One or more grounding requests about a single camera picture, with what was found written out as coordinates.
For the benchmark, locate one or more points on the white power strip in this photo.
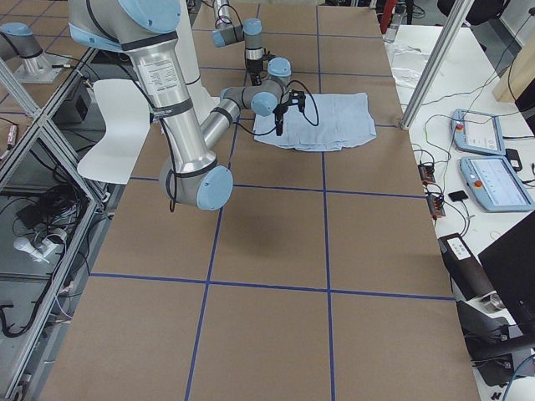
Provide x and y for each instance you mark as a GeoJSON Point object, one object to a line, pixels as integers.
{"type": "Point", "coordinates": [41, 252]}

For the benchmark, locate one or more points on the black monitor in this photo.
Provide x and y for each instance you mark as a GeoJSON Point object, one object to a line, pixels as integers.
{"type": "Point", "coordinates": [509, 265]}

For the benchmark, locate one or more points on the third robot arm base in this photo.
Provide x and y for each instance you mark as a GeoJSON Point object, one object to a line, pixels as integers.
{"type": "Point", "coordinates": [18, 41]}

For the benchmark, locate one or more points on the light blue button-up shirt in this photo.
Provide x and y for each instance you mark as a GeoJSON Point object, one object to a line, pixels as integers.
{"type": "Point", "coordinates": [330, 122]}

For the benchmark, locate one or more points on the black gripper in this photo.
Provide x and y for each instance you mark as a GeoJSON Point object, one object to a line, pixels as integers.
{"type": "Point", "coordinates": [280, 109]}
{"type": "Point", "coordinates": [252, 68]}

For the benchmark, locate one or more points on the grey aluminium frame post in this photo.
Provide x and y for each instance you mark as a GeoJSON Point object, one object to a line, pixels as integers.
{"type": "Point", "coordinates": [446, 38]}

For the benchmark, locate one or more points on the orange circuit board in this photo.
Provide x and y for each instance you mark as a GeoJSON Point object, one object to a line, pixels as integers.
{"type": "Point", "coordinates": [436, 206]}
{"type": "Point", "coordinates": [427, 173]}

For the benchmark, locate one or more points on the lower blue teach pendant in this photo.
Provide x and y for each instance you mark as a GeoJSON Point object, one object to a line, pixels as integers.
{"type": "Point", "coordinates": [494, 184]}

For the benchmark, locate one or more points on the upper orange circuit board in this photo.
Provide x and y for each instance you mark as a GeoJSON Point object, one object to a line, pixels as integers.
{"type": "Point", "coordinates": [427, 173]}

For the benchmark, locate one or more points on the clear plastic bottle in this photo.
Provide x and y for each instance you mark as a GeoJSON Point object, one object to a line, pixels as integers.
{"type": "Point", "coordinates": [392, 29]}

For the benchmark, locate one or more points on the white moulded chair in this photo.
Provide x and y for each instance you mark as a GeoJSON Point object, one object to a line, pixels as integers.
{"type": "Point", "coordinates": [126, 116]}

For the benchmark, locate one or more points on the lower orange circuit board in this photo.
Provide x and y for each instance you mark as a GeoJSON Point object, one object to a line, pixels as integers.
{"type": "Point", "coordinates": [436, 206]}

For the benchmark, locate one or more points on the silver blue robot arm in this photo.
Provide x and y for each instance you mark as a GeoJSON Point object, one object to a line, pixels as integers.
{"type": "Point", "coordinates": [147, 32]}
{"type": "Point", "coordinates": [230, 29]}

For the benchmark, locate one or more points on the upper blue teach pendant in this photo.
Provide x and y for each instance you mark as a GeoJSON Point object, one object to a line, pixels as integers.
{"type": "Point", "coordinates": [477, 132]}

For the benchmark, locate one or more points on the blue teach pendant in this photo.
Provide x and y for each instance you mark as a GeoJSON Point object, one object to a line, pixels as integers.
{"type": "Point", "coordinates": [477, 132]}
{"type": "Point", "coordinates": [494, 184]}

